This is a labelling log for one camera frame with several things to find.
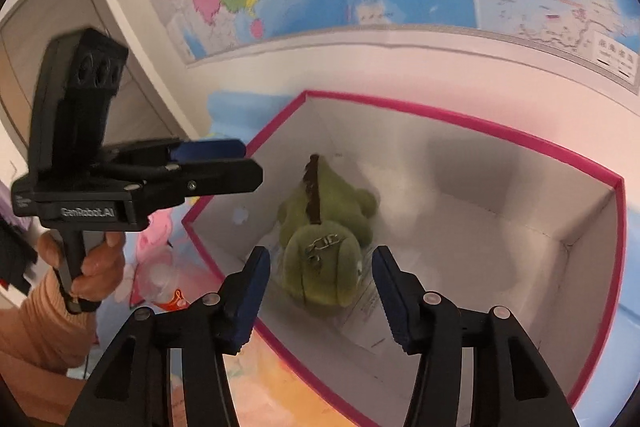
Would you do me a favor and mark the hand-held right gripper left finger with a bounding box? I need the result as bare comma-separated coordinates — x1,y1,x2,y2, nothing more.
65,246,272,427

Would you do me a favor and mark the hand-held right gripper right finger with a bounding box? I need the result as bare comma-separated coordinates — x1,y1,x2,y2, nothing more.
371,246,581,427

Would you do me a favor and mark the grey wardrobe door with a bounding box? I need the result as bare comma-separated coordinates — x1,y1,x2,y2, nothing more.
0,0,201,154

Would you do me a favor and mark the person's left hand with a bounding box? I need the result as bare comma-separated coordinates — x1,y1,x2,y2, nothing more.
37,229,127,304

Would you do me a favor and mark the green plush toy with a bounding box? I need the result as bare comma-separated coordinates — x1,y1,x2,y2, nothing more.
276,153,379,308

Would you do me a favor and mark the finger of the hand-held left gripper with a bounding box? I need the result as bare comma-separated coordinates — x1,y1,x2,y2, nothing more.
100,158,264,219
100,138,247,168

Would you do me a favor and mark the pink cardboard box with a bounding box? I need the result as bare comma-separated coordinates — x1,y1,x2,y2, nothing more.
181,90,627,427

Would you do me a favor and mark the white paper slip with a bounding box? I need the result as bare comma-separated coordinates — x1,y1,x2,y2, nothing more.
340,271,397,354

